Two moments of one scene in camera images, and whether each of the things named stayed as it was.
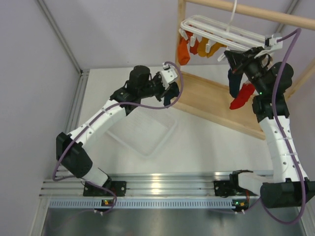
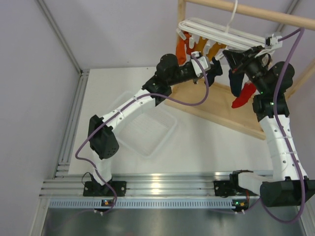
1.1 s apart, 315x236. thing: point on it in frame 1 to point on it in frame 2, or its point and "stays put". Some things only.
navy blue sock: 173,91 to 215,70
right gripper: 236,59 stays put
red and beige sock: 245,91 stays put
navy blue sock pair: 234,81 stays put
